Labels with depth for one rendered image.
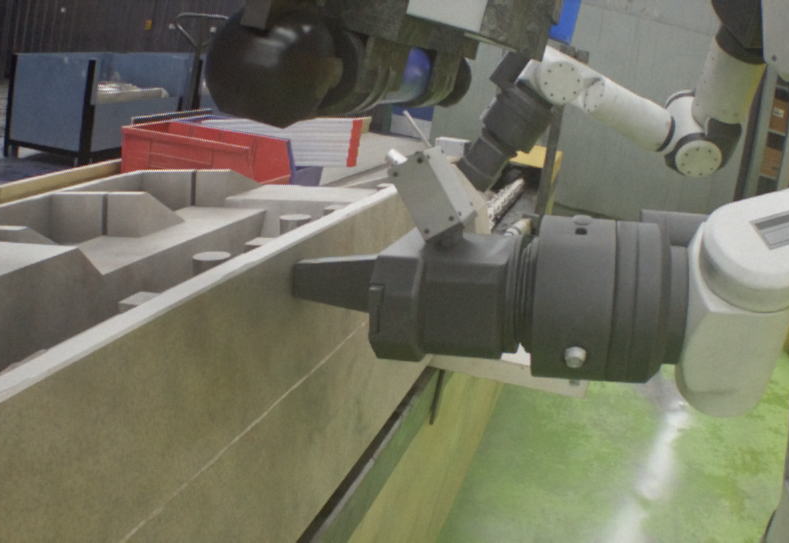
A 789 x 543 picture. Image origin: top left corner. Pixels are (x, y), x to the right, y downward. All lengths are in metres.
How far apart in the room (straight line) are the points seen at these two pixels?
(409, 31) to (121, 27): 12.25
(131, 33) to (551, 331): 12.04
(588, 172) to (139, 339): 6.14
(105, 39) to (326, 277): 12.32
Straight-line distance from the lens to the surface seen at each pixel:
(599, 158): 6.37
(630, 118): 1.12
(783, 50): 0.86
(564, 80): 1.03
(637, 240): 0.39
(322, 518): 0.60
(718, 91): 1.09
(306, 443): 0.49
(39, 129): 5.89
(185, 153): 1.54
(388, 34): 0.23
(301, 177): 1.70
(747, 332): 0.39
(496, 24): 0.23
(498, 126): 1.06
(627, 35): 6.38
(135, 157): 1.61
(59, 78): 5.74
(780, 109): 9.82
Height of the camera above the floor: 1.12
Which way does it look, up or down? 17 degrees down
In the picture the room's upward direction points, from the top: 9 degrees clockwise
